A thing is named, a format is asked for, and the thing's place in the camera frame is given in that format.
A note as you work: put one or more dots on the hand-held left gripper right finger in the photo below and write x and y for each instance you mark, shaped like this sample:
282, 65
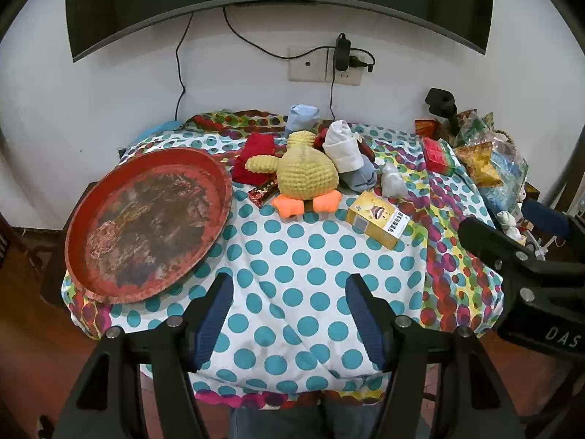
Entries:
365, 324

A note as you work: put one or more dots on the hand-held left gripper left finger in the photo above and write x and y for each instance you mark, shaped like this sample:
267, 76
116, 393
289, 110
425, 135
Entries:
214, 320

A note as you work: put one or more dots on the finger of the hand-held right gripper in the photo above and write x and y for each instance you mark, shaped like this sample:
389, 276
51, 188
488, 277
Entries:
546, 219
493, 242

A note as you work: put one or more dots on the yellow cardboard box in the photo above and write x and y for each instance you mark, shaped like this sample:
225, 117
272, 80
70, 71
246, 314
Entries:
379, 219

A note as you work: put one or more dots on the red round tray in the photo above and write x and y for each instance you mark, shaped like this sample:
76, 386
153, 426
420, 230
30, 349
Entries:
151, 224

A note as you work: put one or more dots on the small white figurine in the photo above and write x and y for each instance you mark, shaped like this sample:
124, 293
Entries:
507, 225
393, 183

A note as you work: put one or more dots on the red candy bar wrapper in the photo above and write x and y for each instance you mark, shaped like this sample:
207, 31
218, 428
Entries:
263, 192

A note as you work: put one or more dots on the grey-blue sock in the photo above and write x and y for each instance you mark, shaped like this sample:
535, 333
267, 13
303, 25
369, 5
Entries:
361, 178

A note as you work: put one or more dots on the yellow duck plush toy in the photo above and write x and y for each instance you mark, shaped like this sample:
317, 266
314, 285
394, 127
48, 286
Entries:
306, 169

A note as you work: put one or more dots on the white sock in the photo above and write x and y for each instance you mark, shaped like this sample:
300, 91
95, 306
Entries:
342, 146

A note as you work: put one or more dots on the light blue cloth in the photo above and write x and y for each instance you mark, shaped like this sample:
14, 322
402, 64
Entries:
301, 116

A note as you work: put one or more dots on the blue clear plastic bag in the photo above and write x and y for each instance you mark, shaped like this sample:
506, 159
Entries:
507, 178

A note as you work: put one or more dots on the yellow-orange snack bag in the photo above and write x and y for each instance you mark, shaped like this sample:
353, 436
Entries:
480, 164

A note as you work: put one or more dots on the polka dot tablecloth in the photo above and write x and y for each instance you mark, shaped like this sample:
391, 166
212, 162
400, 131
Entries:
292, 256

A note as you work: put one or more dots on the red rainbow box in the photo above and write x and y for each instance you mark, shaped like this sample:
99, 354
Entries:
436, 155

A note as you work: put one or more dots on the green snack bag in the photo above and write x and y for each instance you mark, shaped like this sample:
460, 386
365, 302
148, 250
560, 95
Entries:
473, 128

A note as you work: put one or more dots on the black webcam on stand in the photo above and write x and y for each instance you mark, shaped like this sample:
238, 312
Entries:
441, 103

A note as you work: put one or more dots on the dark wooden side table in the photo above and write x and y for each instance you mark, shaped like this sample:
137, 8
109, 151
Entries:
52, 283

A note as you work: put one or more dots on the blue mat edge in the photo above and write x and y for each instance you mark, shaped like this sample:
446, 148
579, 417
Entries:
169, 125

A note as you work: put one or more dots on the black power adapter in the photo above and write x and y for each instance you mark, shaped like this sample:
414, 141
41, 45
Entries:
342, 52

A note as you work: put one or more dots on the beige wall socket plate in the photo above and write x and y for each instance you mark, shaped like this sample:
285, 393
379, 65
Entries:
306, 66

